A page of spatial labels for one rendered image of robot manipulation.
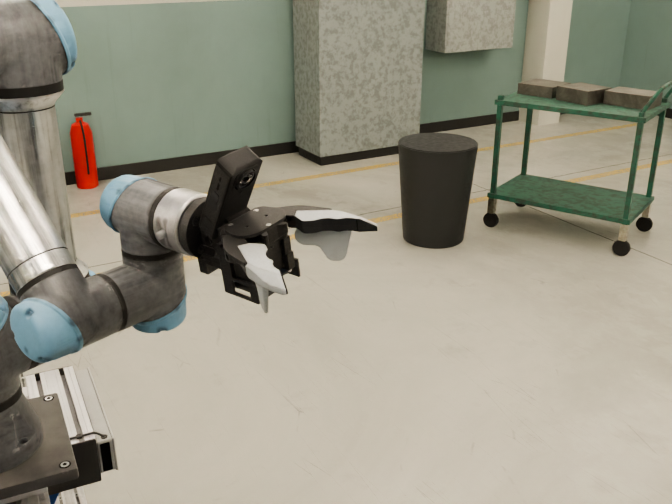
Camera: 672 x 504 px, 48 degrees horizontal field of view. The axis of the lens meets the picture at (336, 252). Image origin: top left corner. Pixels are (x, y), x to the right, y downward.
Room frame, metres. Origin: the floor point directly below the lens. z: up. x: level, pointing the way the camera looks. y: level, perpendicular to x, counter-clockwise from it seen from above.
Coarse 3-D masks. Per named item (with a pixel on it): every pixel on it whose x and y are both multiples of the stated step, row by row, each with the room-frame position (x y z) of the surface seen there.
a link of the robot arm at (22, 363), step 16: (0, 304) 0.96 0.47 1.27; (16, 304) 0.99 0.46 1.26; (0, 320) 0.93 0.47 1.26; (0, 336) 0.93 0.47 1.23; (0, 352) 0.92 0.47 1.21; (16, 352) 0.94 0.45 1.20; (0, 368) 0.92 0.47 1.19; (16, 368) 0.94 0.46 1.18; (0, 384) 0.91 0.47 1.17; (16, 384) 0.94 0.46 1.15; (0, 400) 0.91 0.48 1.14
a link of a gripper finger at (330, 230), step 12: (300, 216) 0.78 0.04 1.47; (312, 216) 0.77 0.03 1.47; (324, 216) 0.77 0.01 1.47; (336, 216) 0.77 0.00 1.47; (348, 216) 0.77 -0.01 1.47; (300, 228) 0.77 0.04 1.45; (312, 228) 0.76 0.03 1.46; (324, 228) 0.77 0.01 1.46; (336, 228) 0.76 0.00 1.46; (348, 228) 0.76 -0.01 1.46; (360, 228) 0.76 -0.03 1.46; (372, 228) 0.76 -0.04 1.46; (300, 240) 0.78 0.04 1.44; (312, 240) 0.78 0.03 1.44; (324, 240) 0.78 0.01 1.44; (336, 240) 0.78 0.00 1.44; (348, 240) 0.78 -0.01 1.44; (324, 252) 0.78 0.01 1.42; (336, 252) 0.78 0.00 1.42
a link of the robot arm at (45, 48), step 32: (0, 0) 1.01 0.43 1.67; (32, 0) 1.04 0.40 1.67; (0, 32) 0.98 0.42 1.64; (32, 32) 1.02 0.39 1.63; (64, 32) 1.05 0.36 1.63; (0, 64) 0.98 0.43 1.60; (32, 64) 1.01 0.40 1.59; (64, 64) 1.06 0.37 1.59; (0, 96) 0.99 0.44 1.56; (32, 96) 1.01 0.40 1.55; (0, 128) 1.01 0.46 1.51; (32, 128) 1.02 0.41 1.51; (32, 160) 1.01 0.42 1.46; (64, 192) 1.05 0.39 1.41; (64, 224) 1.04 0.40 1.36
